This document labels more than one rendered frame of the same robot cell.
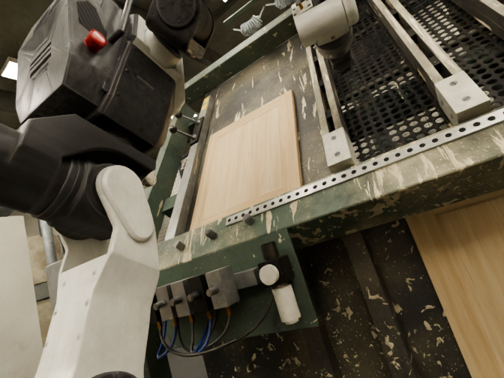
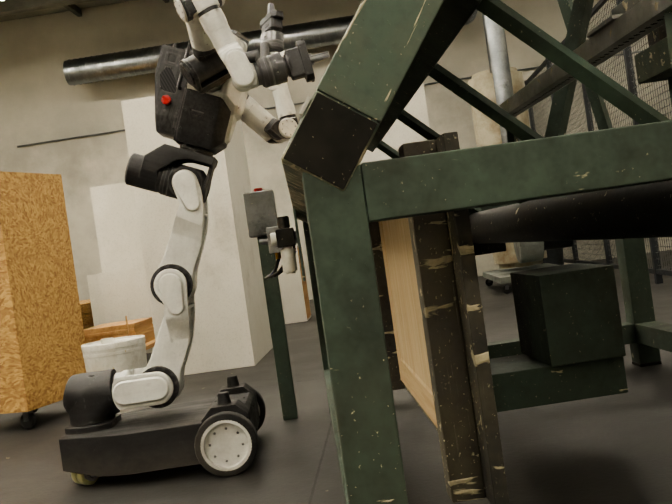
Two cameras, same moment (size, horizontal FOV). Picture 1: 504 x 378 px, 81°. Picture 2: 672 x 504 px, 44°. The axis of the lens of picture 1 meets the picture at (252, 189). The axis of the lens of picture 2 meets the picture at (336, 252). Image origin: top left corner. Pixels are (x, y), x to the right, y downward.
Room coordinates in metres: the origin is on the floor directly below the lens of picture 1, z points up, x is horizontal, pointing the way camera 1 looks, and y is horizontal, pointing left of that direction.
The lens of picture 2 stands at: (-0.47, -2.46, 0.67)
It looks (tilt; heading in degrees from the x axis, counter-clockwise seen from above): 0 degrees down; 61
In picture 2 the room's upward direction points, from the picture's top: 8 degrees counter-clockwise
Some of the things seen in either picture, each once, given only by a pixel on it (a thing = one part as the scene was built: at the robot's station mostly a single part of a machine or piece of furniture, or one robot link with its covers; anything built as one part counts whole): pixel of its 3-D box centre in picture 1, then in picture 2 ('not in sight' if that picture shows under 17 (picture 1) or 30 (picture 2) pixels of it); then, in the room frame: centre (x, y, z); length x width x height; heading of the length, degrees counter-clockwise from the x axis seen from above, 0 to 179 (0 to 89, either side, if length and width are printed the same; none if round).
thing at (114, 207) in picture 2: not in sight; (143, 225); (1.68, 4.76, 1.08); 0.80 x 0.58 x 0.72; 57
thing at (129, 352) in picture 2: not in sight; (117, 367); (0.51, 1.57, 0.24); 0.32 x 0.30 x 0.47; 57
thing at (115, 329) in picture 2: not in sight; (123, 342); (1.17, 3.99, 0.15); 0.61 x 0.51 x 0.31; 57
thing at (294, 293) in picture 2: not in sight; (274, 286); (2.92, 4.89, 0.36); 0.58 x 0.45 x 0.72; 147
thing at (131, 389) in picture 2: not in sight; (147, 386); (0.32, 0.39, 0.28); 0.21 x 0.20 x 0.13; 153
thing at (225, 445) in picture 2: not in sight; (226, 443); (0.44, 0.03, 0.10); 0.20 x 0.05 x 0.20; 153
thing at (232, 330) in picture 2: not in sight; (203, 233); (1.52, 2.87, 0.88); 0.90 x 0.60 x 1.75; 57
